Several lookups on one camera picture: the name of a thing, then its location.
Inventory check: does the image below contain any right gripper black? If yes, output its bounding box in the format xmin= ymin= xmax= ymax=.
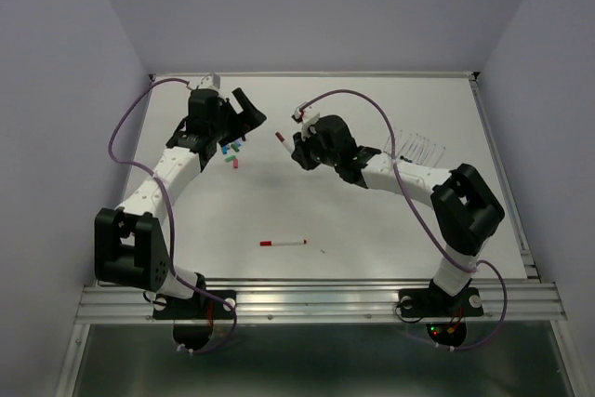
xmin=290 ymin=124 xmax=339 ymax=171

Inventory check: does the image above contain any maroon capped pen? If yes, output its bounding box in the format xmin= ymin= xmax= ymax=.
xmin=275 ymin=132 xmax=294 ymax=153

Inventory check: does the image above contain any pink capped pen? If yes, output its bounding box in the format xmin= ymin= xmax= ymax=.
xmin=384 ymin=132 xmax=402 ymax=155

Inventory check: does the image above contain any red capped pen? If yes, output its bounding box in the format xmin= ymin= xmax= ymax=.
xmin=259 ymin=239 xmax=308 ymax=247

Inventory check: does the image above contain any dark green pen body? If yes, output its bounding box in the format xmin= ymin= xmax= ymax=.
xmin=414 ymin=137 xmax=427 ymax=163

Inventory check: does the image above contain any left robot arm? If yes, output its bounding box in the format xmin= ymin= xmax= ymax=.
xmin=94 ymin=86 xmax=266 ymax=317

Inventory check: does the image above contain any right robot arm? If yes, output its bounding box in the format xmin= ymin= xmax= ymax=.
xmin=291 ymin=115 xmax=505 ymax=313

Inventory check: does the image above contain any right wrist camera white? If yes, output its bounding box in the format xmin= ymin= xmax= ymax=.
xmin=291 ymin=104 xmax=320 ymax=140

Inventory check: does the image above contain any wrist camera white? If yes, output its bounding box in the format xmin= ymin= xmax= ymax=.
xmin=188 ymin=73 xmax=221 ymax=91
xmin=291 ymin=104 xmax=320 ymax=140

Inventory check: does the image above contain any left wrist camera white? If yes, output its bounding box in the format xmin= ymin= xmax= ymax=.
xmin=188 ymin=73 xmax=221 ymax=91

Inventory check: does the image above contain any aluminium frame rail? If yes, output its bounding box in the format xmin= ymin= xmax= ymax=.
xmin=75 ymin=280 xmax=567 ymax=324

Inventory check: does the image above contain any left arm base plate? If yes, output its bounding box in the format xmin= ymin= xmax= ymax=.
xmin=152 ymin=289 xmax=237 ymax=355

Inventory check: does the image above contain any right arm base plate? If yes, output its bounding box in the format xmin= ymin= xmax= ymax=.
xmin=393 ymin=287 xmax=484 ymax=351

